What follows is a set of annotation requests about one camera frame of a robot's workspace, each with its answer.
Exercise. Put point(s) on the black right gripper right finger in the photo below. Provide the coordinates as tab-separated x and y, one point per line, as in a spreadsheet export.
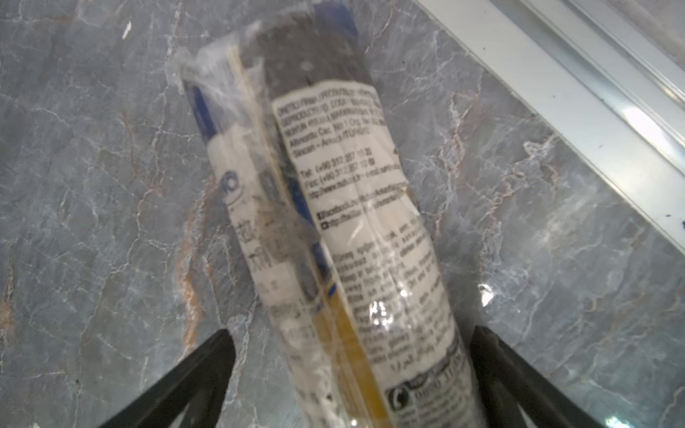
512	389

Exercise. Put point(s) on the clear spaghetti bag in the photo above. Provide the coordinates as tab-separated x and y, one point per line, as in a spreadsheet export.
324	215

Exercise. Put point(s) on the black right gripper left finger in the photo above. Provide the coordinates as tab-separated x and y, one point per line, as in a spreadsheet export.
195	389

